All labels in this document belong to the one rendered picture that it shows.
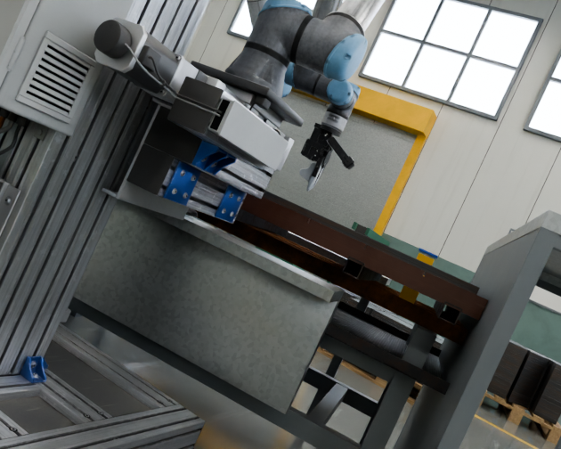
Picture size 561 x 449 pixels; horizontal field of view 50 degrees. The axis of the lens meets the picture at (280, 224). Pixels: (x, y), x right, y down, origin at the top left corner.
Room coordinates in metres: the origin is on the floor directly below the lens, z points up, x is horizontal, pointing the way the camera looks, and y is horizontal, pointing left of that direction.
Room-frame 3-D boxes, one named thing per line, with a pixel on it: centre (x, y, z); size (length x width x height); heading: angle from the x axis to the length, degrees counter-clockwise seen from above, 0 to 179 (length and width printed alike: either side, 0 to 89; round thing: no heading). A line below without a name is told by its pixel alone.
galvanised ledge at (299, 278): (1.77, 0.41, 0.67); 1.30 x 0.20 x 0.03; 75
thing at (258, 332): (1.85, 0.39, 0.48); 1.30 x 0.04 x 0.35; 75
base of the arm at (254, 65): (1.46, 0.20, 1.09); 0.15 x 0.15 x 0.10
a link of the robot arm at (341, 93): (1.83, 0.02, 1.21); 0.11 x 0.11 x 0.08; 80
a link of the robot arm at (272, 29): (1.46, 0.19, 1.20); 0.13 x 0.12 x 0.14; 80
